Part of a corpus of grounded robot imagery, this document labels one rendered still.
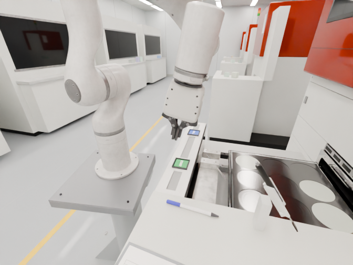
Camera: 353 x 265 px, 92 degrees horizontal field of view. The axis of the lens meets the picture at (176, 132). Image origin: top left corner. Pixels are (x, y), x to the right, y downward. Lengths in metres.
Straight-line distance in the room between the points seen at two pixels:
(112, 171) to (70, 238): 1.07
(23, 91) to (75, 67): 2.89
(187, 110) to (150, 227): 0.30
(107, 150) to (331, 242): 0.70
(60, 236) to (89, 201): 1.13
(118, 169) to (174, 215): 0.38
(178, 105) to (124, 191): 0.40
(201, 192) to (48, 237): 1.46
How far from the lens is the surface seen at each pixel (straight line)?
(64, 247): 1.75
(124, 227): 1.01
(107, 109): 0.69
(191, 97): 0.44
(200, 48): 0.41
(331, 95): 1.02
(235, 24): 8.49
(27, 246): 1.91
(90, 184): 0.78
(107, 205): 0.68
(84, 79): 0.58
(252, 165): 0.79
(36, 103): 3.36
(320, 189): 0.81
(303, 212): 0.69
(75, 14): 0.62
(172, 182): 0.57
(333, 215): 0.73
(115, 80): 0.64
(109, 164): 0.76
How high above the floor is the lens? 1.35
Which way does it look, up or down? 27 degrees down
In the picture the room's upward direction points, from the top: straight up
